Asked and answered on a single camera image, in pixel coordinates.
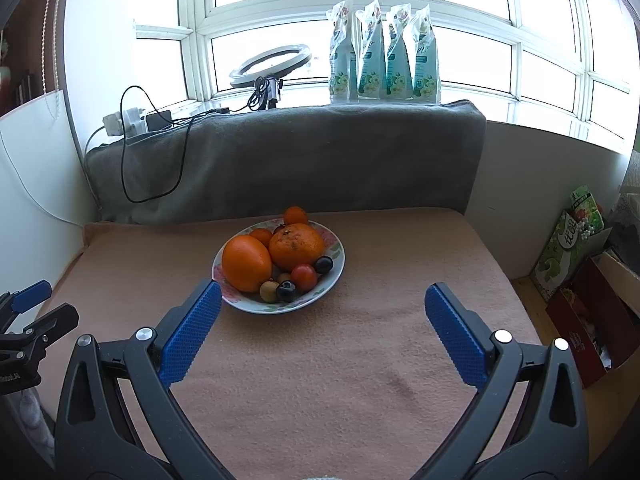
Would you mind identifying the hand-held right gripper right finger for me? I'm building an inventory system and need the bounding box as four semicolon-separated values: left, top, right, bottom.
415;282;587;480

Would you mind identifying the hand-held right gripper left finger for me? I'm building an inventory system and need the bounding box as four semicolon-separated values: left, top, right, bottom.
54;278;226;480

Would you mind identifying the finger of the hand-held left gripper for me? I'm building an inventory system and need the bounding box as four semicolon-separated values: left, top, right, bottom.
0;303;80;357
0;280;53;318

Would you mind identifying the smooth large orange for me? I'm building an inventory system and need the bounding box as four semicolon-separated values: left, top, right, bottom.
221;235;273;293

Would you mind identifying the red cherry tomato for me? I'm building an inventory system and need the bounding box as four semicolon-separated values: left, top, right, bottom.
291;263;318;293

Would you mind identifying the floral white plate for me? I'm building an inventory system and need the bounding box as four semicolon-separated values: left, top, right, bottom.
212;218;346;315

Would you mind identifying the bumpy large orange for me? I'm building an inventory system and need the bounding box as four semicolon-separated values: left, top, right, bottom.
268;223;326;273

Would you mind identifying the beige blanket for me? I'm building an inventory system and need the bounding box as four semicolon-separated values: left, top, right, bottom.
35;207;546;480

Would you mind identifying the red cardboard box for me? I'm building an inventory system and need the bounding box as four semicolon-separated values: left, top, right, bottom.
545;250;640;389

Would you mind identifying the large green printed carton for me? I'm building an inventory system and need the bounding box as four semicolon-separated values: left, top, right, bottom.
530;209;613;302

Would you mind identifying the small green printed carton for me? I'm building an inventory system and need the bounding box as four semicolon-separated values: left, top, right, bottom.
570;185;606;223

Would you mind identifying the white power strip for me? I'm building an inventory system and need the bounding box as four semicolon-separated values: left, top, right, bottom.
102;105;148;137

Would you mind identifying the row of dark books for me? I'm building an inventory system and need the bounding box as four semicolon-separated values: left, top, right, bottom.
10;72;41;106

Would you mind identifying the black power adapter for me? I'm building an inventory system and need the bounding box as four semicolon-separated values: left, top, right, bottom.
146;109;173;132

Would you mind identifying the grey blanket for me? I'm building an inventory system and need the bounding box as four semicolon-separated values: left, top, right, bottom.
84;99;487;226

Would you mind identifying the wooden shelf cabinet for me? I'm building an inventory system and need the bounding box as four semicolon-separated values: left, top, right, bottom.
0;0;68;116

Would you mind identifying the thin white cable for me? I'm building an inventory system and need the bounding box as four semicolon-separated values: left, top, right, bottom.
0;132;86;228

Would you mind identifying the black coiled cable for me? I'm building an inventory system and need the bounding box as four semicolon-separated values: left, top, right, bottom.
247;76;271;111

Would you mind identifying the beaded blind cord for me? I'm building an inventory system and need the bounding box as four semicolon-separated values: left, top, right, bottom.
42;0;66;96

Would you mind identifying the white ring light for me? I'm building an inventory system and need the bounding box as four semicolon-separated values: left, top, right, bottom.
229;44;314;111

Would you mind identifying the white window frame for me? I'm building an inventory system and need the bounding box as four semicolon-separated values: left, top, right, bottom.
135;0;640;151

